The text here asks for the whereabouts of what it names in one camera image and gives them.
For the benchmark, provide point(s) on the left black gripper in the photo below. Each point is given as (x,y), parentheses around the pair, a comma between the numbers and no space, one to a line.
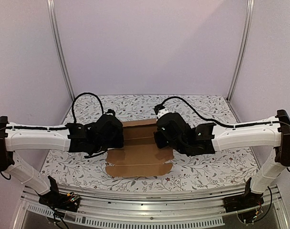
(119,143)

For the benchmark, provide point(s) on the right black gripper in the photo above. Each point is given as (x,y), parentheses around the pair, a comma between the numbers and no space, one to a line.
(160,140)

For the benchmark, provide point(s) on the brown cardboard box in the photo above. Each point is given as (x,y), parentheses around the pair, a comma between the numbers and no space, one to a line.
(140,157)

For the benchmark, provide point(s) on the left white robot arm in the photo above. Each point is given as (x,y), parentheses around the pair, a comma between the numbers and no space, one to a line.
(15,137)

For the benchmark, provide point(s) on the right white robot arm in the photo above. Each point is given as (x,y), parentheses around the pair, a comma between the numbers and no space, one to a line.
(210,137)

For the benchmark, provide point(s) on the floral patterned table mat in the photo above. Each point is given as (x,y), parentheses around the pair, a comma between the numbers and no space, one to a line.
(225,168)

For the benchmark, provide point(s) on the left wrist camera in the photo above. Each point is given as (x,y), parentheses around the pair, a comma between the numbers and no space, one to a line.
(108,126)

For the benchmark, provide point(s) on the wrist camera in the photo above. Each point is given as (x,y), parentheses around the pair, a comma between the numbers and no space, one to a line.
(108,126)
(171,125)

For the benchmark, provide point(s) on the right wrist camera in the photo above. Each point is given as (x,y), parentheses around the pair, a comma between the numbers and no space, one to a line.
(171,125)

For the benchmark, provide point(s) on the front aluminium rail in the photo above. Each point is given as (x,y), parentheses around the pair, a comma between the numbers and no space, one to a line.
(197,209)

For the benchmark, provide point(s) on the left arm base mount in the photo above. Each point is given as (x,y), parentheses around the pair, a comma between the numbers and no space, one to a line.
(54,199)

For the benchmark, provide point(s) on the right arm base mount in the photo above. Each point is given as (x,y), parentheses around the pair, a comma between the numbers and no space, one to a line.
(242,201)

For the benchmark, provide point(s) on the left aluminium frame post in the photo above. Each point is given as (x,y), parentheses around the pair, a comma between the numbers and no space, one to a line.
(59,49)

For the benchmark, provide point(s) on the aluminium frame post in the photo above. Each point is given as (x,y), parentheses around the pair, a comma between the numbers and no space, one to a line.
(59,49)
(242,49)

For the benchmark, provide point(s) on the right aluminium frame post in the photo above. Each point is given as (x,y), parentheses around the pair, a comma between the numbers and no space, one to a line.
(242,49)

